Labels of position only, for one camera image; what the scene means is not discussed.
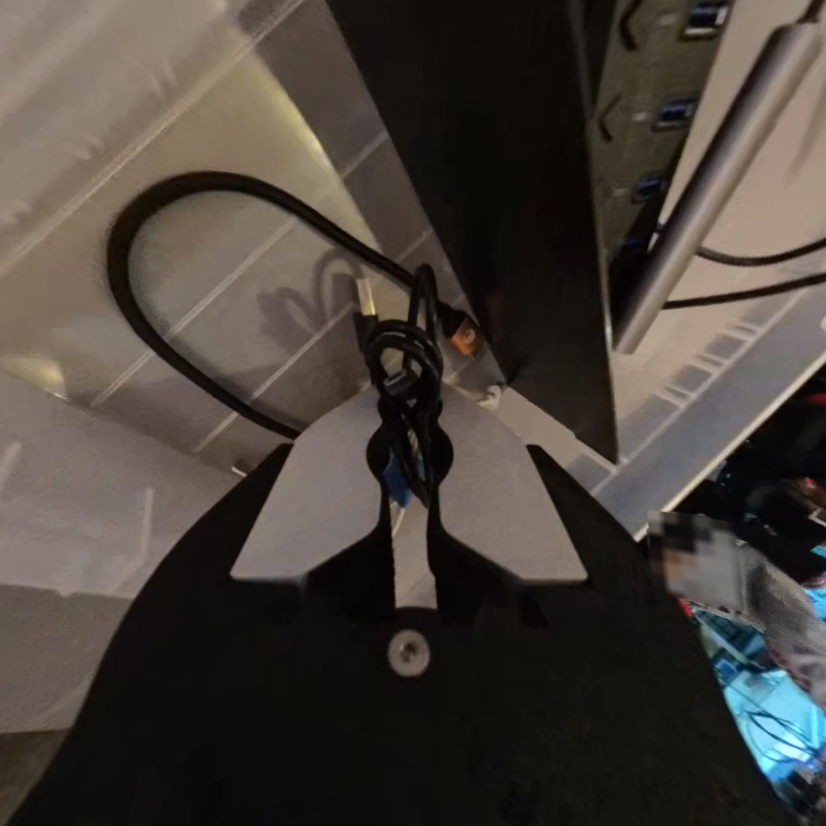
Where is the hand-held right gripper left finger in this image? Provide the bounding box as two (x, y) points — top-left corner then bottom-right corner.
(230, 387), (396, 587)

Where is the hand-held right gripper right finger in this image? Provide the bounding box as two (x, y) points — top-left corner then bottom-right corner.
(426, 384), (589, 587)

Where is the black cable with orange plugs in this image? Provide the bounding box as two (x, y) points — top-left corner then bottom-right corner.
(106, 170), (489, 441)

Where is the grey usb hub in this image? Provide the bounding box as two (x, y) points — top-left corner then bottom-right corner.
(612, 21), (826, 356)

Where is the black usb hub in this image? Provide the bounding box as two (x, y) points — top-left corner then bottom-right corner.
(568, 0), (738, 327)

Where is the clear plastic bin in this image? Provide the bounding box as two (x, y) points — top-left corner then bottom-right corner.
(0, 0), (826, 737)

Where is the black hub cable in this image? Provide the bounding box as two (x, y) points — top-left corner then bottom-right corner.
(655, 222), (826, 311)

